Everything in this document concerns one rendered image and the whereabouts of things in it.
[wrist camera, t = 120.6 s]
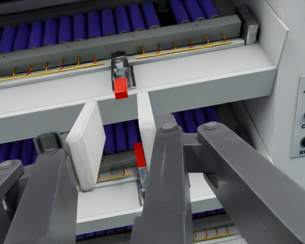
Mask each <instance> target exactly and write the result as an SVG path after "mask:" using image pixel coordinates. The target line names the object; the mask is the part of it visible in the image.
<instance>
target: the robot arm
mask: <svg viewBox="0 0 305 244"><path fill-rule="evenodd" d="M137 107H138V120H139V129H140V134H141V139H142V144H143V149H144V154H145V159H146V164H147V169H148V174H149V175H148V180H147V186H146V192H145V198H144V204H143V210H142V216H136V217H135V219H134V223H133V228H132V233H131V238H130V243H129V244H194V234H193V222H192V210H191V198H190V181H189V174H188V173H203V177H204V179H205V181H206V182H207V184H208V185H209V187H210V188H211V190H212V191H213V193H214V194H215V196H216V197H217V199H218V200H219V202H220V203H221V205H222V206H223V208H224V209H225V211H226V212H227V214H228V215H229V217H230V218H231V220H232V221H233V223H234V224H235V226H236V227H237V229H238V230H239V232H240V233H241V235H242V236H243V238H244V239H245V241H246V242H247V244H305V189H303V188H302V187H301V186H300V185H299V184H298V183H296V182H295V181H294V180H293V179H291V178H290V177H289V176H288V175H286V174H285V173H284V172H283V171H281V170H280V169H279V168H278V167H276V166H275V165H274V164H273V163H271V162H270V161H269V160H268V159H266V158H265V157H264V156H263V155H262V154H260V153H259V152H258V151H256V150H255V149H254V148H253V147H252V146H250V145H249V144H248V143H247V142H245V141H244V140H243V139H242V138H240V137H239V136H238V135H237V134H235V133H234V132H233V131H232V130H230V129H229V128H228V127H227V126H225V125H224V124H222V123H220V122H208V123H205V124H202V125H200V126H199V127H198V128H197V130H198V133H185V132H182V128H181V126H178V125H177V122H176V120H175V118H174V116H173V115H172V114H170V113H167V114H161V115H156V116H153V113H152V108H151V104H150V100H149V95H148V91H146V90H143V91H138V93H137ZM105 140H106V135H105V131H104V127H103V123H102V119H101V115H100V111H99V107H98V103H97V101H95V99H93V100H88V101H87V102H86V104H85V105H84V107H83V109H82V111H81V113H80V115H79V117H78V118H77V120H76V122H75V124H74V126H73V128H72V129H71V131H70V132H68V133H64V134H62V135H61V134H60V132H58V131H53V132H47V133H44V134H41V135H39V136H37V137H35V138H34V139H33V142H34V145H35V148H36V151H37V154H38V156H37V158H36V161H35V163H34V164H31V165H27V166H24V167H23V165H22V163H21V160H18V159H15V160H7V161H4V162H2V163H0V244H76V220H77V203H78V191H77V188H76V182H77V184H78V187H79V190H80V191H82V192H83V193H85V192H90V191H93V189H95V185H96V181H97V176H98V171H99V167H100V163H101V158H102V153H103V149H104V144H105ZM3 201H4V203H5V206H6V209H5V208H4V206H3Z"/></svg>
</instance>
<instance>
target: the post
mask: <svg viewBox="0 0 305 244"><path fill-rule="evenodd" d="M265 1H266V2H267V3H268V4H269V6H270V7H271V8H272V9H273V11H274V12H275V13H276V14H277V15H278V17H279V18H280V19H281V20H282V22H283V23H284V24H285V25H286V26H287V28H288V29H289V33H288V36H287V40H286V43H285V47H284V50H283V54H282V57H281V61H280V64H279V67H278V71H277V74H276V77H275V81H274V85H273V88H272V92H271V95H267V96H262V97H256V98H250V99H245V100H243V102H244V104H245V106H246V108H247V110H248V112H249V114H250V116H251V118H252V120H253V122H254V124H255V127H256V129H257V131H258V133H259V135H260V137H261V139H262V141H263V143H264V145H265V147H266V149H267V151H268V153H269V155H270V157H271V159H272V161H273V163H274V165H275V166H276V167H278V168H279V169H280V170H281V171H283V172H284V173H285V174H286V175H288V176H289V177H290V178H291V179H293V180H294V181H295V182H296V183H298V184H299V185H300V186H301V187H302V188H303V189H304V188H305V155H304V156H299V157H294V158H291V149H292V141H293V133H294V125H295V116H296V108H297V100H298V91H299V83H300V76H305V0H265Z"/></svg>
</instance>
